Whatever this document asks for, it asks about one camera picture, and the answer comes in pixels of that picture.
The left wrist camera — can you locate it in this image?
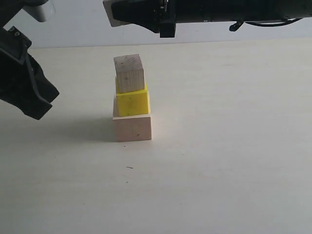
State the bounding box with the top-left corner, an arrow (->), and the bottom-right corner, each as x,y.
23,0 -> 55,22

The large pale wooden cube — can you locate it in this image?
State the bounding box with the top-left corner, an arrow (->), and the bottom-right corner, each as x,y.
113,97 -> 152,142

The small wooden cube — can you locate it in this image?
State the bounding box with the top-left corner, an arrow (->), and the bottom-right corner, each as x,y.
102,0 -> 132,27

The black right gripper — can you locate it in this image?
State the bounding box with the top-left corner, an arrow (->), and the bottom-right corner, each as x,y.
159,0 -> 312,38

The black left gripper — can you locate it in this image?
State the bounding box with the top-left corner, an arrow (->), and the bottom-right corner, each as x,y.
0,0 -> 59,120

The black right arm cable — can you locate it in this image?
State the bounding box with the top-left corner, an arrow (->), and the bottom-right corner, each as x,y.
229,17 -> 304,32

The yellow cube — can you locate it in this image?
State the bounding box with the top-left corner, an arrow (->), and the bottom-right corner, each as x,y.
115,78 -> 151,117

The medium brown wooden cube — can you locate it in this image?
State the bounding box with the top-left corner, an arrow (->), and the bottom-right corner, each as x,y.
114,54 -> 145,93

